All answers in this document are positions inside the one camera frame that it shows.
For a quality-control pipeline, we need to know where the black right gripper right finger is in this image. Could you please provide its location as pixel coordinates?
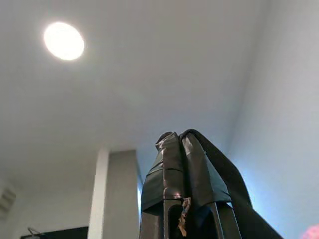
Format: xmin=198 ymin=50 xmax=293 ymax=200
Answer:
xmin=179 ymin=128 xmax=286 ymax=239

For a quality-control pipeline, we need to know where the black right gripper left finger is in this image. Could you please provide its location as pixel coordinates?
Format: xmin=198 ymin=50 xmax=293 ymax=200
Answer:
xmin=140 ymin=131 xmax=187 ymax=239

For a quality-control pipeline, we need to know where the round ceiling light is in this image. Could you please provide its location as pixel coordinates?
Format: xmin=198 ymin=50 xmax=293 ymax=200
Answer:
xmin=43 ymin=21 xmax=85 ymax=61

